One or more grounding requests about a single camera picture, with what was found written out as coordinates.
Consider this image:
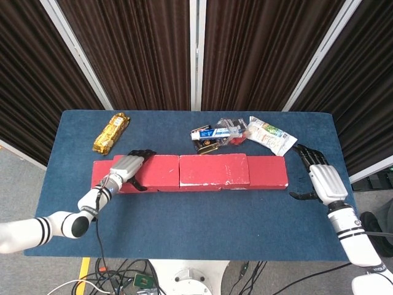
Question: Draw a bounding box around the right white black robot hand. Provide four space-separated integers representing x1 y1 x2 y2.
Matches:
289 143 349 206

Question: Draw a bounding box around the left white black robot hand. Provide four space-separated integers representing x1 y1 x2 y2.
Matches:
109 149 157 191

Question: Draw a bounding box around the red rectangular block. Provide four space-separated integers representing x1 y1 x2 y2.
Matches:
112 154 181 187
221 155 289 191
156 184 223 192
178 153 250 187
91 159 159 194

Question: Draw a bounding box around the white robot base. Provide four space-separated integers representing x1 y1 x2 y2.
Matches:
149 259 230 295

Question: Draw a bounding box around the gold foil snack pack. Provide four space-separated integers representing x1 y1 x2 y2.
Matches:
93 112 131 154

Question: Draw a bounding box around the white printed snack pouch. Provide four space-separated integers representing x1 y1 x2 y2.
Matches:
247 116 298 157

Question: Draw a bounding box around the blue white toothpaste box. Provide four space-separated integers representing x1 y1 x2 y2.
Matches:
190 127 231 141

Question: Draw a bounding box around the blue felt table cloth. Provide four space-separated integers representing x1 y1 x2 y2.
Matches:
23 109 359 262

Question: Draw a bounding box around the brown pleated partition panel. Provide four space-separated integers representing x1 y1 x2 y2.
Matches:
0 0 114 171
39 0 199 111
282 0 393 184
196 0 363 111

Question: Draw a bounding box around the small red item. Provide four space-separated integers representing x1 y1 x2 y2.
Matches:
228 135 248 147

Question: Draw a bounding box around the clear plastic box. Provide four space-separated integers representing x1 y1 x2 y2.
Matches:
216 118 249 145

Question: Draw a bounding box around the green circuit board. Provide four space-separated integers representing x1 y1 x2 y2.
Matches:
133 273 153 288

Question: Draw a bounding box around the yellow floor tape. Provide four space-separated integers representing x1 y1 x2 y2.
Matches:
75 257 91 295

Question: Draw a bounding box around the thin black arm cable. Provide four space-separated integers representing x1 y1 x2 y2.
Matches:
93 190 107 277

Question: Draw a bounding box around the black cable bundle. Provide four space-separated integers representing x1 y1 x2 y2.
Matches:
91 258 160 295
236 260 268 295

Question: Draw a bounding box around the white cable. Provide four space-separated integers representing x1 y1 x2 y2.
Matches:
45 278 107 295

